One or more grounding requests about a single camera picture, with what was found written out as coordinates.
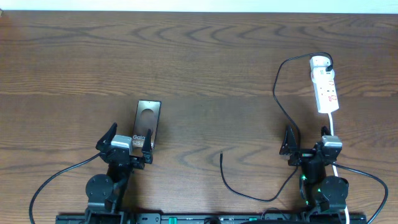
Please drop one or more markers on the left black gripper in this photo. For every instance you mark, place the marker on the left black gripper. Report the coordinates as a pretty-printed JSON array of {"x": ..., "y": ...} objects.
[{"x": 147, "y": 156}]

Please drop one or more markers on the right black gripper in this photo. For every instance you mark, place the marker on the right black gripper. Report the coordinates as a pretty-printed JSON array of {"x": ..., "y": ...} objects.
[{"x": 290, "y": 146}]

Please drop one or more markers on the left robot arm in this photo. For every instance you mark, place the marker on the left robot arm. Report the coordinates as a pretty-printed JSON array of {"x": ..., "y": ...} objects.
[{"x": 106, "y": 191}]

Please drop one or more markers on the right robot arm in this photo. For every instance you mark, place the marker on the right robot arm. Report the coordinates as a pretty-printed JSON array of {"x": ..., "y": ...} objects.
[{"x": 325, "y": 195}]

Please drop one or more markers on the white charger plug adapter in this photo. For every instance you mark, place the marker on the white charger plug adapter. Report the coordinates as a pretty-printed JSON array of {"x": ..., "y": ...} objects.
[{"x": 319, "y": 61}]

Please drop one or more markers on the white power strip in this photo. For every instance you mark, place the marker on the white power strip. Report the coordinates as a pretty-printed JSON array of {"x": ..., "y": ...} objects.
[{"x": 325, "y": 90}]

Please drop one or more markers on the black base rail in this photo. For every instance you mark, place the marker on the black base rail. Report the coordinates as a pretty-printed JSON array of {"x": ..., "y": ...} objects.
[{"x": 156, "y": 218}]

